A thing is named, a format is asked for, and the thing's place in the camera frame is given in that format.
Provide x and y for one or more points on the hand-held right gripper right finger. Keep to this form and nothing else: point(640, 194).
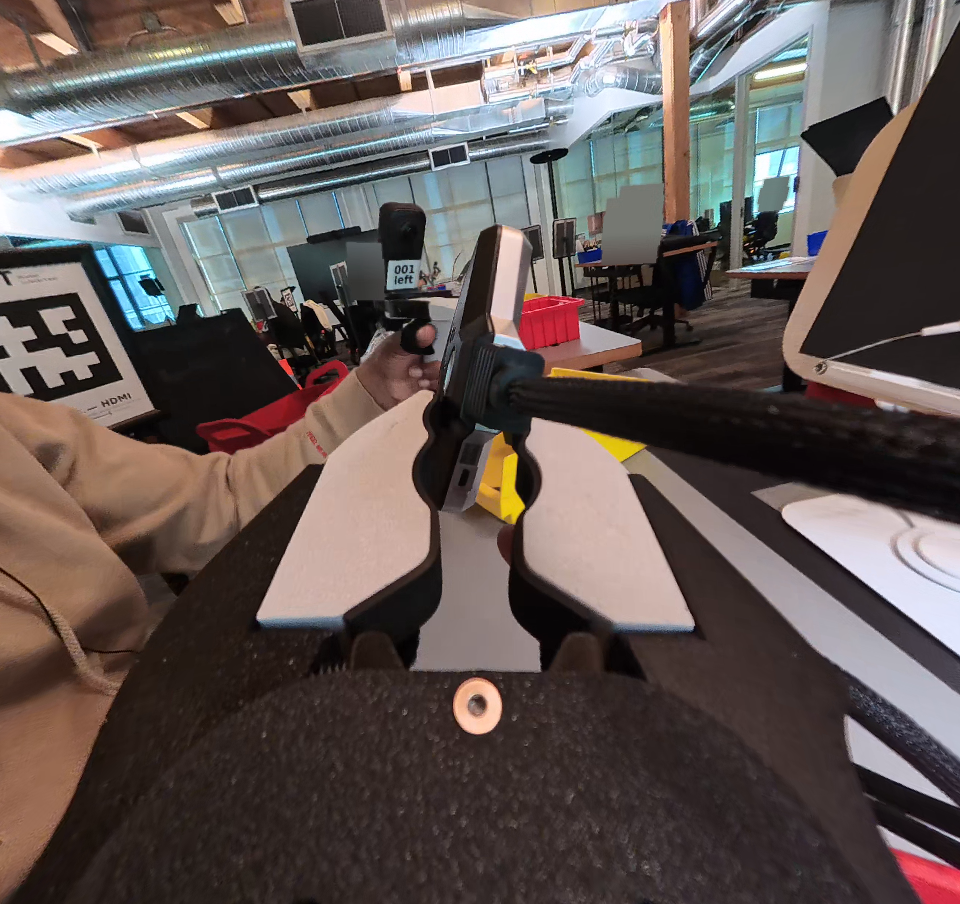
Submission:
point(592, 544)

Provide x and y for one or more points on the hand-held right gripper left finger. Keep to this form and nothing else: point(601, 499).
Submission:
point(360, 537)

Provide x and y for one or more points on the grey hdmi switch box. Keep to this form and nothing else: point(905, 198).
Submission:
point(474, 304)

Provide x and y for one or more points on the yellow plastic bin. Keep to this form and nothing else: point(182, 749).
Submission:
point(501, 492)

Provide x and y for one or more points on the person's left forearm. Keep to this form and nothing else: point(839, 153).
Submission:
point(187, 484)

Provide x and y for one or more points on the person's right hand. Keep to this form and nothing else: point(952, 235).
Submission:
point(507, 544)

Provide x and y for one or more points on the person's left hand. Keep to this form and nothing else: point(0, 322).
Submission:
point(390, 379)

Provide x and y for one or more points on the dark display on stand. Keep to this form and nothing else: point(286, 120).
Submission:
point(319, 267)

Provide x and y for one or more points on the small marker board on stand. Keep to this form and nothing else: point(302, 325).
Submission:
point(564, 237)
point(534, 241)

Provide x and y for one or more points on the red flexible tub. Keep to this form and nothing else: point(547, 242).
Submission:
point(262, 420)

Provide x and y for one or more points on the black desk mat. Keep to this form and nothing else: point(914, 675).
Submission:
point(750, 544)

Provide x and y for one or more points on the black floor lamp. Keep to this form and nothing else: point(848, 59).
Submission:
point(549, 156)

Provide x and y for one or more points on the red divided parts bin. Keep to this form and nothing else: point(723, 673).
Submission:
point(551, 323)

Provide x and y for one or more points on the white vent grille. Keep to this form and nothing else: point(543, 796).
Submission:
point(337, 16)

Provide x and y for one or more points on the wooden office desk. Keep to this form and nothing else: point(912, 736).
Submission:
point(675, 248)

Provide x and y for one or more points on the blue striped jacket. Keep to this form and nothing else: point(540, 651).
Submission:
point(694, 274)

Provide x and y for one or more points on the red storage cube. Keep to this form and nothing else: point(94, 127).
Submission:
point(840, 394)

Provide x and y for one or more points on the desk with black legs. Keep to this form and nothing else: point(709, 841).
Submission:
point(772, 267)

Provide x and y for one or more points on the framed black-and-white marker sign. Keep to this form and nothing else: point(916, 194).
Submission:
point(52, 349)

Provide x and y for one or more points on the blue plastic bins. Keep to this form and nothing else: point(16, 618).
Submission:
point(817, 242)

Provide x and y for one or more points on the tan-framed monitor with white stand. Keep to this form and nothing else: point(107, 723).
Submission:
point(900, 282)

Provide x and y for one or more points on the black monitor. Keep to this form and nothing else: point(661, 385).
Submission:
point(847, 132)

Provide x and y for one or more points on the silver air duct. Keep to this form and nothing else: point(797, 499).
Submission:
point(337, 169)
point(187, 64)
point(300, 132)

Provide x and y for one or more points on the wooden post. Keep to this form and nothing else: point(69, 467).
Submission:
point(675, 109)

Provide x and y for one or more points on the vertical silver duct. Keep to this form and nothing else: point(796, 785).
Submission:
point(904, 42)

